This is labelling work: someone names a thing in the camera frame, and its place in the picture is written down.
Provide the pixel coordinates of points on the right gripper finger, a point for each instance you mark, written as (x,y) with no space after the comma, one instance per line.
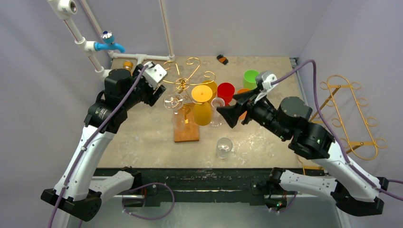
(232,113)
(249,97)

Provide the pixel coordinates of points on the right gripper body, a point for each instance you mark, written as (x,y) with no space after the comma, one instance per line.
(249,107)

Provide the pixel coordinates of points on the yellow plastic goblet front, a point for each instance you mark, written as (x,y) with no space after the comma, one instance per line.
(202,94)

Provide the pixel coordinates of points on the yellow plastic goblet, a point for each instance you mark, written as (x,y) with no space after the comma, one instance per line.
(202,94)
(212,85)

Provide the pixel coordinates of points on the gold wire wine glass rack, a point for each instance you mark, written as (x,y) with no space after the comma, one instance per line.
(184,85)

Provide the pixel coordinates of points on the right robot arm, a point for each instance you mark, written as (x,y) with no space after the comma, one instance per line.
(353,190)

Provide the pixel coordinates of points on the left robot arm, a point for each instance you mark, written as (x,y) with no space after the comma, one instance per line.
(76,193)

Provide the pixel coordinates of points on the ribbed clear wine glass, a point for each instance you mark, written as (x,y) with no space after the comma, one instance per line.
(216,119)

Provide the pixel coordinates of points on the orange brass tap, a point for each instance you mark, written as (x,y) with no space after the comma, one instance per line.
(128,65)

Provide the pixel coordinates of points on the red plastic goblet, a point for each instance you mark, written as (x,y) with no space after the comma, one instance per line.
(226,91)

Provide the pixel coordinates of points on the green plastic cup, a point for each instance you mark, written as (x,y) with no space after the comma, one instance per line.
(249,79)

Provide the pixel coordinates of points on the clear glass near front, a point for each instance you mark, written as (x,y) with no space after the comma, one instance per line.
(223,148)

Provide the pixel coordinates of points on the yellow plastic goblet back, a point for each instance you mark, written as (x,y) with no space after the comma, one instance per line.
(212,85)

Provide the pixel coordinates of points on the blue tap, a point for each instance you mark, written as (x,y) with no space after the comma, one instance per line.
(108,43)

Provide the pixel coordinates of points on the black orange hex key set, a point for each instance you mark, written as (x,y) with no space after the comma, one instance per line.
(222,59)

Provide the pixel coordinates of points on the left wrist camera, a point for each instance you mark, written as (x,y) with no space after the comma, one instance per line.
(154,74)

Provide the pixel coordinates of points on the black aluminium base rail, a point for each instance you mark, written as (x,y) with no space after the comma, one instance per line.
(255,186)

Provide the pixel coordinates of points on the gold wall hook rack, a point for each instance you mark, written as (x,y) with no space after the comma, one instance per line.
(345,109)

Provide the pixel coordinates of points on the white pvc pipe frame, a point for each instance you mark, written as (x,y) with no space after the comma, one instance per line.
(65,9)

